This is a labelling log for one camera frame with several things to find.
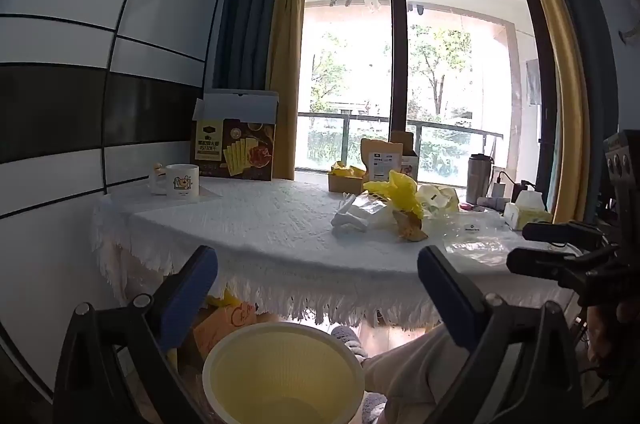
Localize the yellow plastic waste bin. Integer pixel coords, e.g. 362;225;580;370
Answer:
202;321;366;424

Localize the person's right hand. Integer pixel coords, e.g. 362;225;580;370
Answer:
586;303;621;366

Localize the white cartoon mug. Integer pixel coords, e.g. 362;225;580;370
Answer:
148;163;200;200

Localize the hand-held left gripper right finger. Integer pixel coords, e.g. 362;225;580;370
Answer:
417;245;584;424

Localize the person's leg in beige pants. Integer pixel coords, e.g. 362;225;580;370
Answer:
361;323;473;424

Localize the large brown food box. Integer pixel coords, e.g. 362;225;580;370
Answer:
190;89;279;181

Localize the grey fuzzy slipper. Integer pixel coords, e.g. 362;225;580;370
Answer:
330;325;370;360
361;393;388;424

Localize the white and clear plastic bag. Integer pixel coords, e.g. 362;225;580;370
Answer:
442;209;512;266

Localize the black and white wardrobe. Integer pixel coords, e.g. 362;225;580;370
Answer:
0;0;235;405

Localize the small open cardboard box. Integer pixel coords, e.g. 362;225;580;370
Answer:
327;160;368;193

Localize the yellow plastic bag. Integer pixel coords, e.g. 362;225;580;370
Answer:
363;169;426;220

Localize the yellow curtain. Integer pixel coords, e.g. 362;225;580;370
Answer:
267;0;315;180
497;0;592;225

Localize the orange cardboard box under table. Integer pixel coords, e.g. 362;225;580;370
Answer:
192;301;258;362

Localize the hanging grey cloth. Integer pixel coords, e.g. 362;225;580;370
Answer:
525;58;542;105

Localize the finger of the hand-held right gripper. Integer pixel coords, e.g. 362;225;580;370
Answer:
506;246;622;291
522;221;609;246

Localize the clear plastic wrapper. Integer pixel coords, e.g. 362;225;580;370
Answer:
350;191;401;230

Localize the white face mask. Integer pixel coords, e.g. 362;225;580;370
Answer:
332;193;371;232

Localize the small brown printed box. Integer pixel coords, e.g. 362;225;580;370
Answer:
390;131;420;181

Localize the balcony glass railing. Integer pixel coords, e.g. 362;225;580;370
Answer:
296;111;503;182

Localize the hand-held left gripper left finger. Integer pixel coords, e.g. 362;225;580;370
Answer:
52;245;219;424

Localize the yellow tissue box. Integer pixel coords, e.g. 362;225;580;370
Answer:
502;190;553;231

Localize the dark sliding window frame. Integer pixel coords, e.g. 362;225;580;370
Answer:
292;0;558;185

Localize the kraft paper pouch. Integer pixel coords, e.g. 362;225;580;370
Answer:
360;137;404;183

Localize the white fringed tablecloth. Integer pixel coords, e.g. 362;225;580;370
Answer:
90;177;591;330

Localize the steel thermos cup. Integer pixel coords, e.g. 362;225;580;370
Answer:
466;153;495;204

